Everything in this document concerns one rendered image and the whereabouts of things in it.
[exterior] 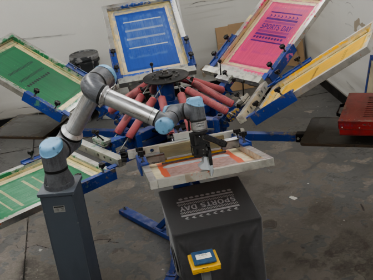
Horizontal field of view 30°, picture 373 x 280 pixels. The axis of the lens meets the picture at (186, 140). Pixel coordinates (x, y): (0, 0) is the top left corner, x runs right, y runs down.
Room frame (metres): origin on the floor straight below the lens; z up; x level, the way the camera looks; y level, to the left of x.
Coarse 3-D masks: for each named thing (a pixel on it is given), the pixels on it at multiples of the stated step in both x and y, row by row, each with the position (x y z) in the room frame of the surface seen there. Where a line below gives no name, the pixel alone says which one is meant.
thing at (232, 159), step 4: (228, 152) 3.45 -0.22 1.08; (212, 156) 3.41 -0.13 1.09; (228, 156) 3.32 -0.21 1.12; (232, 156) 3.30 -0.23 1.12; (236, 156) 3.28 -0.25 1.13; (216, 160) 3.27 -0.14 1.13; (220, 160) 3.25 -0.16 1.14; (224, 160) 3.23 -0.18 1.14; (228, 160) 3.21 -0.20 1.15; (232, 160) 3.19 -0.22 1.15; (236, 160) 3.17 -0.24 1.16; (240, 160) 3.15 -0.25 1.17; (216, 164) 3.14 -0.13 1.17; (220, 164) 3.12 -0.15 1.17; (224, 164) 3.10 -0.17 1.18; (228, 164) 3.08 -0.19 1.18
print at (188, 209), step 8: (216, 192) 3.25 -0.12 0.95; (224, 192) 3.24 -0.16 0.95; (232, 192) 3.23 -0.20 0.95; (176, 200) 3.23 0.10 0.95; (184, 200) 3.22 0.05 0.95; (192, 200) 3.21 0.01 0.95; (200, 200) 3.19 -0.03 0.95; (208, 200) 3.18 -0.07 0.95; (216, 200) 3.17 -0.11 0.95; (224, 200) 3.16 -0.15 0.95; (232, 200) 3.14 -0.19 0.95; (184, 208) 3.13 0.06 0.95; (192, 208) 3.12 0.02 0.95; (200, 208) 3.10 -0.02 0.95; (208, 208) 3.09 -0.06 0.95; (216, 208) 3.08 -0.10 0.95; (224, 208) 3.07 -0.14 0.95; (232, 208) 3.06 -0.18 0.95; (240, 208) 3.05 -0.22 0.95; (184, 216) 3.05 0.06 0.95; (192, 216) 3.04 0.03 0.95; (200, 216) 3.03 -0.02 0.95
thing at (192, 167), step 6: (174, 162) 3.43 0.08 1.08; (162, 168) 3.30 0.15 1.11; (168, 168) 3.27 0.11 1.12; (174, 168) 3.24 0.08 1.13; (180, 168) 3.21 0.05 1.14; (186, 168) 3.18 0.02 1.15; (192, 168) 3.15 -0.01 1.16; (198, 168) 3.12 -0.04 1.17; (162, 174) 3.13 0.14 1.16; (168, 174) 3.10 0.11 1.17; (174, 174) 3.07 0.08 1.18
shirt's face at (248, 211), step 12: (216, 180) 3.40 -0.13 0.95; (228, 180) 3.38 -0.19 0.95; (168, 192) 3.33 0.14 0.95; (180, 192) 3.31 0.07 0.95; (192, 192) 3.29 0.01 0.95; (204, 192) 3.27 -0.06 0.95; (240, 192) 3.22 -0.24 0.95; (168, 204) 3.19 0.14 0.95; (240, 204) 3.09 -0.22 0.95; (252, 204) 3.07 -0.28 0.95; (168, 216) 3.07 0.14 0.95; (180, 216) 3.05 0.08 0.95; (216, 216) 3.00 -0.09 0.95; (228, 216) 2.99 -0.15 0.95; (240, 216) 2.97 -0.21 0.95; (252, 216) 2.95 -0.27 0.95; (180, 228) 2.93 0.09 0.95; (192, 228) 2.92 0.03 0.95; (204, 228) 2.90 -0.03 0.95
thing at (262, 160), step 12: (252, 156) 3.15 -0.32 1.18; (264, 156) 2.95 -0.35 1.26; (144, 168) 3.20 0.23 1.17; (216, 168) 2.86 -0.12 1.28; (228, 168) 2.86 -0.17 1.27; (240, 168) 2.86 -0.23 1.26; (252, 168) 2.87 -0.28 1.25; (156, 180) 2.83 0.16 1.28; (168, 180) 2.82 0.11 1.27; (180, 180) 2.83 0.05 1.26; (192, 180) 2.83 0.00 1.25
